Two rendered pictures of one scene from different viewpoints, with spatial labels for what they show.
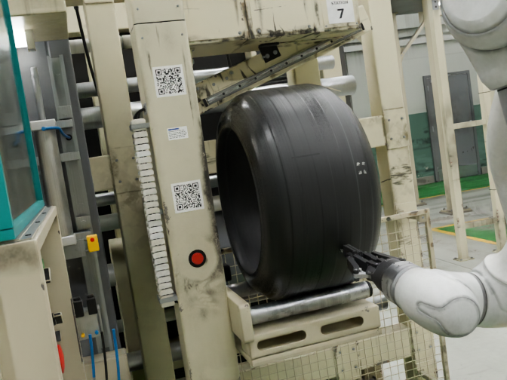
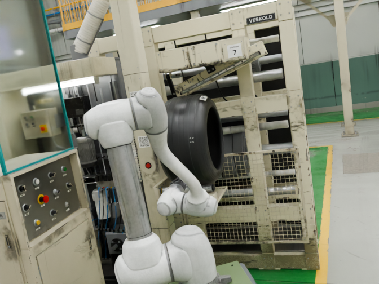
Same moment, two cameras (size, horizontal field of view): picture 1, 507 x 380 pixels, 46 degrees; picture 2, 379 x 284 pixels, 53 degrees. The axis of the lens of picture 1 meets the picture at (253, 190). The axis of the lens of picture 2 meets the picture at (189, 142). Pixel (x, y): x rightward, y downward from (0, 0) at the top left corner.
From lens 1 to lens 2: 1.50 m
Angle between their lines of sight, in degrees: 35
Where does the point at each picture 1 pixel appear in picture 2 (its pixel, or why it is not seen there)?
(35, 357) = (12, 200)
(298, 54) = (224, 69)
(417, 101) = not seen: outside the picture
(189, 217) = (144, 149)
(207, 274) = (151, 172)
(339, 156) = (183, 134)
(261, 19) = (195, 58)
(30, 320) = (10, 192)
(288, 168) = not seen: hidden behind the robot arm
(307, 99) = (181, 107)
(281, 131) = not seen: hidden behind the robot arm
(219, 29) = (176, 64)
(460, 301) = (162, 204)
